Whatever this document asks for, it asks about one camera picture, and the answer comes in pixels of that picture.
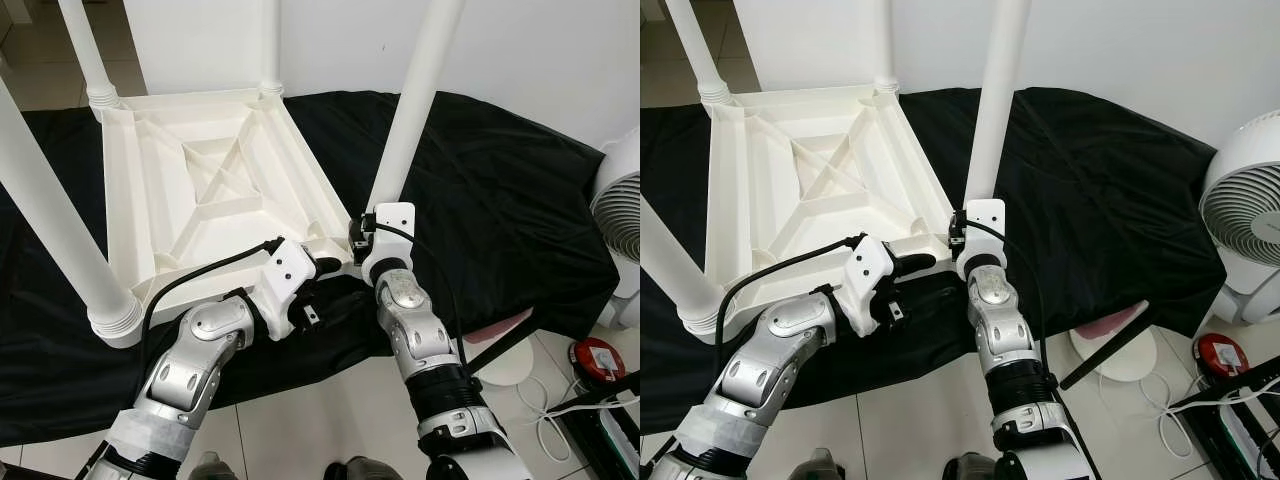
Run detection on white plastic children table top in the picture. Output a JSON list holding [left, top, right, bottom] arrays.
[[705, 85, 967, 337], [97, 88, 363, 323]]

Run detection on pink plastic piece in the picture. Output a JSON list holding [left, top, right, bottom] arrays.
[[1085, 300, 1150, 339], [470, 308, 533, 346]]

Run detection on black cloth table cover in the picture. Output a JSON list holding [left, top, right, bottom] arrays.
[[0, 90, 621, 446], [640, 87, 1223, 436]]

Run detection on grey metal pole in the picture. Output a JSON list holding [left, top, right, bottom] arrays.
[[1060, 303, 1153, 391], [465, 308, 538, 377]]

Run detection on grey robot right leg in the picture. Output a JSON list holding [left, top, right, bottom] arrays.
[[325, 455, 403, 480], [942, 452, 1013, 480]]

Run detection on grey robot leg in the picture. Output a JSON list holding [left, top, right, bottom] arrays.
[[795, 450, 848, 480], [190, 452, 237, 480], [942, 452, 1013, 480], [325, 455, 403, 480]]

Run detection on grey robot left leg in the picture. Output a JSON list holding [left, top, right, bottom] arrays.
[[190, 452, 237, 480], [795, 450, 848, 480]]

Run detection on white round floor base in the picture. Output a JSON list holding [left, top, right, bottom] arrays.
[[1070, 318, 1158, 384], [480, 330, 539, 387]]

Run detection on white round floor fan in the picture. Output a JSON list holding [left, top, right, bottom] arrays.
[[1198, 110, 1280, 327], [590, 128, 641, 331]]

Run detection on black equipment case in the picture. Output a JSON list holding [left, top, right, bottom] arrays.
[[555, 375, 641, 480], [1170, 368, 1280, 480]]

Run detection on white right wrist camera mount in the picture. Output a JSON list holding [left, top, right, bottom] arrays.
[[360, 203, 417, 287], [955, 198, 1007, 282]]

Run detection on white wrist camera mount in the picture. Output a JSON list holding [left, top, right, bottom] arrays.
[[843, 235, 897, 338], [955, 198, 1007, 282], [253, 238, 319, 341], [360, 203, 417, 287]]

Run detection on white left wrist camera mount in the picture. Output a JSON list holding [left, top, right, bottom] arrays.
[[843, 235, 897, 338], [253, 238, 319, 341]]

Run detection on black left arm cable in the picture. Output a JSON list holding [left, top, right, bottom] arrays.
[[714, 235, 867, 353], [140, 237, 284, 373]]

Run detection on white floor cable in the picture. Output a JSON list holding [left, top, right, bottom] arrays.
[[518, 375, 641, 461], [1140, 372, 1280, 459]]

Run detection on red round cable reel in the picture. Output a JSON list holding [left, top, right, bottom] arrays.
[[1195, 333, 1252, 380], [570, 338, 627, 385]]

